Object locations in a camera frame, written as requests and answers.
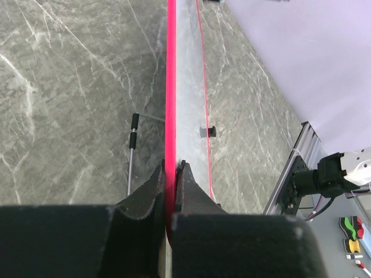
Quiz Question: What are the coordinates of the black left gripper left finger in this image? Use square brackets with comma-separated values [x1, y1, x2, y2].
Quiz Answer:
[1, 164, 165, 277]

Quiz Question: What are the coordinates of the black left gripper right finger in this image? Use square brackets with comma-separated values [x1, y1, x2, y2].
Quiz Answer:
[171, 162, 325, 277]

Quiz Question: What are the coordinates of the pink framed whiteboard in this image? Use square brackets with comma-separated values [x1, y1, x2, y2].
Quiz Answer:
[165, 1, 213, 242]

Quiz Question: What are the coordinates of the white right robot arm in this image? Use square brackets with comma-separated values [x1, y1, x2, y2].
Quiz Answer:
[292, 148, 370, 198]

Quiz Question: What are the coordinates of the black whiteboard foot clip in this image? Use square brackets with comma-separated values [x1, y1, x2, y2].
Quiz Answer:
[199, 126, 217, 138]

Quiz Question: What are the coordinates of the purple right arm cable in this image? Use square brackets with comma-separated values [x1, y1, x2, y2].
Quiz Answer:
[304, 193, 334, 222]

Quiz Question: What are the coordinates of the metal whiteboard stand wire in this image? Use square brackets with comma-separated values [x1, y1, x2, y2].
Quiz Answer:
[126, 112, 166, 197]

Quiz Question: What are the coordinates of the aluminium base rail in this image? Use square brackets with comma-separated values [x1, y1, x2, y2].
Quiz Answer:
[263, 122, 326, 215]

